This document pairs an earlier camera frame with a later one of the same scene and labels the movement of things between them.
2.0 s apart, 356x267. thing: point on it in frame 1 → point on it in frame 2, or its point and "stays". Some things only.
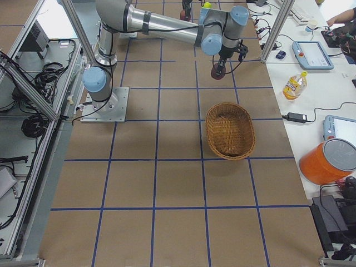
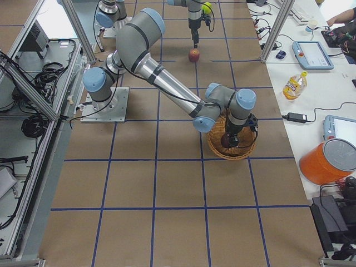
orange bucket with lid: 329,162 stays
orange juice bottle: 295,86 stays
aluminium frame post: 282,18 stays
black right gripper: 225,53 → 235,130
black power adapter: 296,117 stays
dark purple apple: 214,73 → 225,141
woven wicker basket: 230,130 stays
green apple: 207,5 stays
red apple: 182,15 → 194,55
